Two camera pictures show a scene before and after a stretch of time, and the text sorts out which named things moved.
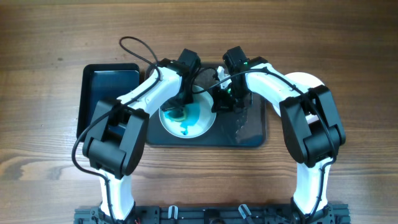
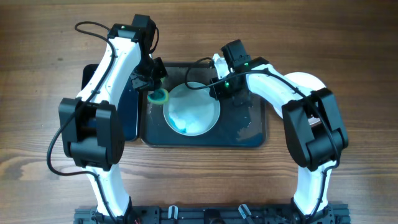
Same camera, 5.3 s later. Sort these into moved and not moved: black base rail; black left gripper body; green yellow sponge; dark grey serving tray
Moved: green yellow sponge; black left gripper body
Not moved: black base rail; dark grey serving tray
